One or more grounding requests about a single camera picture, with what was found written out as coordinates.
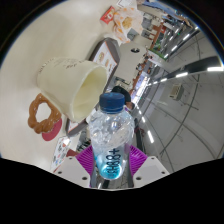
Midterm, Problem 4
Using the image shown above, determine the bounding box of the colourful printed leaflet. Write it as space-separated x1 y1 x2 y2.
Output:
50 135 72 173

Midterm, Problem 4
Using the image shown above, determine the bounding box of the cream mug with pretzel handle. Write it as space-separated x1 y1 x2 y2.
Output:
27 56 110 135

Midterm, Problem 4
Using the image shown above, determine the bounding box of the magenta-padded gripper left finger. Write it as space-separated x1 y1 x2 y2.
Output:
53 144 97 189

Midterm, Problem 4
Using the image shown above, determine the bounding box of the row of ceiling lights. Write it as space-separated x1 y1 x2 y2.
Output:
137 25 224 145

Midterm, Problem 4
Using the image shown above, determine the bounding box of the flat round red coaster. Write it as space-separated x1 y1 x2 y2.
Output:
41 117 64 142

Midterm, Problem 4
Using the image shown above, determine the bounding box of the clear blue-capped water bottle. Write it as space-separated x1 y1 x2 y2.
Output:
86 92 136 181

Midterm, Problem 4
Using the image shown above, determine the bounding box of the ceiling air conditioner unit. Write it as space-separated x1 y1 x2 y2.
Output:
168 82 185 102

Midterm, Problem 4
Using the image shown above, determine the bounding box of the orange patterned paper bag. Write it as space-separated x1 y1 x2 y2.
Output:
111 2 145 45

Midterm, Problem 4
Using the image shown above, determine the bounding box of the small red packet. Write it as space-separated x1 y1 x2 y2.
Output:
99 5 116 25

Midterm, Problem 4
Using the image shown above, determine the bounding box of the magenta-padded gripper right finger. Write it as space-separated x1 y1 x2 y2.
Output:
127 144 171 189

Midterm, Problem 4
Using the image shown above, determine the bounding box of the white square table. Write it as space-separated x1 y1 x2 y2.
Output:
116 42 148 82

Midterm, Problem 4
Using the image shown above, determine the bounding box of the person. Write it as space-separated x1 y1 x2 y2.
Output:
111 85 136 112

